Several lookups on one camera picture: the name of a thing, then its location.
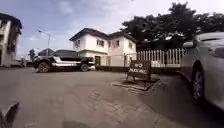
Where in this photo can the white house with dark roof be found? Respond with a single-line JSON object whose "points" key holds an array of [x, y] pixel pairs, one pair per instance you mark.
{"points": [[91, 43]]}

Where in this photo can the small house with hip roof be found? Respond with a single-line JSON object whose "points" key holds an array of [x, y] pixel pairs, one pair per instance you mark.
{"points": [[46, 52]]}

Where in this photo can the distant tree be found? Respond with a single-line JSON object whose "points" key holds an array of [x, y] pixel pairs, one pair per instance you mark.
{"points": [[31, 54]]}

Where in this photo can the dark standing sign board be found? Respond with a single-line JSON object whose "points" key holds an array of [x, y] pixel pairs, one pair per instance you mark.
{"points": [[140, 70]]}

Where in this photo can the black pickup truck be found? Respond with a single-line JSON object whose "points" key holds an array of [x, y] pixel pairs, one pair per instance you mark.
{"points": [[63, 61]]}

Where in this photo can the white car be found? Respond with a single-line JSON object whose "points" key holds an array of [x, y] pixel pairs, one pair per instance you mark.
{"points": [[213, 73]]}

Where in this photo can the grey paved brick road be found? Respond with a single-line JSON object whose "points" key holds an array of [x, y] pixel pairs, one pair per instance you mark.
{"points": [[83, 96]]}

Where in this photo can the white picket fence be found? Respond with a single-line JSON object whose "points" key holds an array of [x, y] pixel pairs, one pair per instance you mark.
{"points": [[160, 58]]}

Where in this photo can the white multi-storey building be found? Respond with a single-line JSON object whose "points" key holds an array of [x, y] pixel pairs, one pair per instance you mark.
{"points": [[8, 43]]}

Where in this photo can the street lamp pole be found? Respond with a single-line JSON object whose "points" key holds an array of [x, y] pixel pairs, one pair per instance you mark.
{"points": [[49, 41]]}

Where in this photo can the group of dark trees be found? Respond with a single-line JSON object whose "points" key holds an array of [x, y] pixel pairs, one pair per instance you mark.
{"points": [[173, 26]]}

